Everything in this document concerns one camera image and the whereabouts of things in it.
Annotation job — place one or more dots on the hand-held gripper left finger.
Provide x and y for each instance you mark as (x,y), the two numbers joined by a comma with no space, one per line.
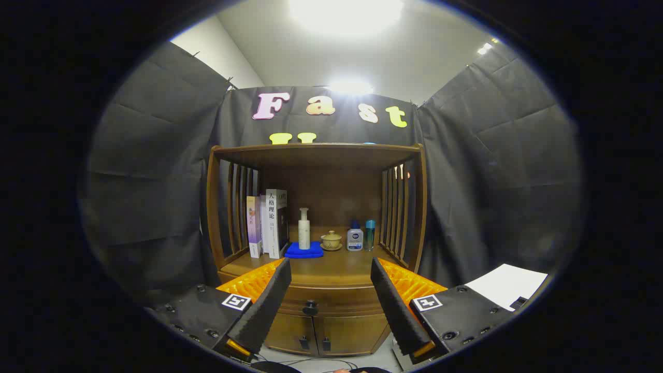
(269,305)

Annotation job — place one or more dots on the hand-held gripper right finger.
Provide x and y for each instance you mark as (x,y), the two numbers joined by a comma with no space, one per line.
(396,305)

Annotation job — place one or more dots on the brown wooden drawer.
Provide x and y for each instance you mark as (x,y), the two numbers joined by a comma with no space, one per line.
(336,298)

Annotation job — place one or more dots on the wooden cabinet door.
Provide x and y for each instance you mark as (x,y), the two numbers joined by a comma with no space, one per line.
(290,331)
(352,331)

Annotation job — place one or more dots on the wooden countertop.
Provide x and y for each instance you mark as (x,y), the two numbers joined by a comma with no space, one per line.
(336,267)

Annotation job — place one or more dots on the brown wooden cabinet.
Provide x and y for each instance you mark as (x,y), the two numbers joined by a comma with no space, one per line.
(331,191)

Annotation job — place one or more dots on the blue folded cloth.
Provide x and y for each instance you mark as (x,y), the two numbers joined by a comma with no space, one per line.
(298,253)

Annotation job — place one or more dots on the thin white book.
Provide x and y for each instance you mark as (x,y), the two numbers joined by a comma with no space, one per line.
(264,233)

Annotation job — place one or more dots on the teal bottle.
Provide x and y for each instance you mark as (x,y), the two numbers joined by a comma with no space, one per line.
(369,235)

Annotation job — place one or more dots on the thick white book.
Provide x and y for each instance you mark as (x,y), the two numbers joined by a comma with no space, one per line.
(273,228)

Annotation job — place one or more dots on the white bottle blue pump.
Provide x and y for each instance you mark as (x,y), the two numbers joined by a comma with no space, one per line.
(355,239)

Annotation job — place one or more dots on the purple book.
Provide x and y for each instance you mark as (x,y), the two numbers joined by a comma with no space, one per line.
(254,228)

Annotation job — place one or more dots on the beige lidded teacup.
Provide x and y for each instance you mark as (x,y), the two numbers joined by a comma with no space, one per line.
(331,241)

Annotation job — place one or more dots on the black backdrop cloth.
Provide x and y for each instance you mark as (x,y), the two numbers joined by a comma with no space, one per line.
(155,181)

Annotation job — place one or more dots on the small ceiling light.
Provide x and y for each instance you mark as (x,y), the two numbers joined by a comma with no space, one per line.
(485,48)

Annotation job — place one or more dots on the large ceiling light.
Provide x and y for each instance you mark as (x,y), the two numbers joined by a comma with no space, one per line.
(344,13)

